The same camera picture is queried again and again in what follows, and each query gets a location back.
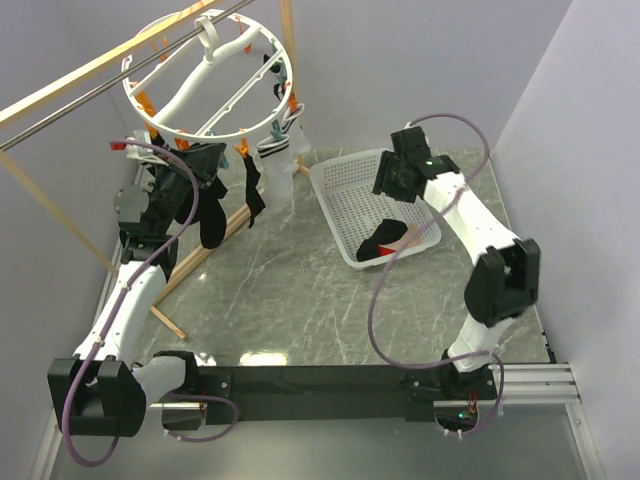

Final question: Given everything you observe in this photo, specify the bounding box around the purple cable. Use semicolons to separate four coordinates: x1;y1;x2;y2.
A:
62;140;241;467
368;113;505;444

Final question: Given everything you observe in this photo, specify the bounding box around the white striped hanging sock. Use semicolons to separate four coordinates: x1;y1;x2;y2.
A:
257;135;297;212

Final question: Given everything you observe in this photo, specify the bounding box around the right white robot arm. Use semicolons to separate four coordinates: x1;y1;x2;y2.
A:
373;126;541;399

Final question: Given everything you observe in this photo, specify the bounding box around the black striped sock at left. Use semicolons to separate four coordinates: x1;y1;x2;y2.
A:
199;178;228;250

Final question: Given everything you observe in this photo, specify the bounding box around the black beige red sock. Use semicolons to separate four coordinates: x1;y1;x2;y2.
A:
356;219;421;262

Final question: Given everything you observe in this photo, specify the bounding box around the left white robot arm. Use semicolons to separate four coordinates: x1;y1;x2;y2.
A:
47;144;225;438

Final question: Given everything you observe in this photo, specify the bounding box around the metal hanging rod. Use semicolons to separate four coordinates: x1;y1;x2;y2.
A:
0;0;251;151

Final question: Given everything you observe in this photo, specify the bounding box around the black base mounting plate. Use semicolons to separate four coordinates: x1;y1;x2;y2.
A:
199;365;498;422

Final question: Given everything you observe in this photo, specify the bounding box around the wooden rack frame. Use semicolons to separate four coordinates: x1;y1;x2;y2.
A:
0;0;311;342

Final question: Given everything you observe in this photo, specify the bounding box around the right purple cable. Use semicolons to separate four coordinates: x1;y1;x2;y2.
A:
368;113;505;444

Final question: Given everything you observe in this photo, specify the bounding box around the white round clip hanger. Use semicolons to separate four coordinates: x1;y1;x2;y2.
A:
121;12;296;141

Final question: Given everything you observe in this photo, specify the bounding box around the white plastic mesh basket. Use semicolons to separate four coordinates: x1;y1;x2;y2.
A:
309;149;432;270

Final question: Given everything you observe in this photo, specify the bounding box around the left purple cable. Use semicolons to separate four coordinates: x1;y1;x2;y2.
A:
62;140;241;467

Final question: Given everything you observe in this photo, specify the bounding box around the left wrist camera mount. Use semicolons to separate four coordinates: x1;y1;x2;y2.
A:
109;130;169;166

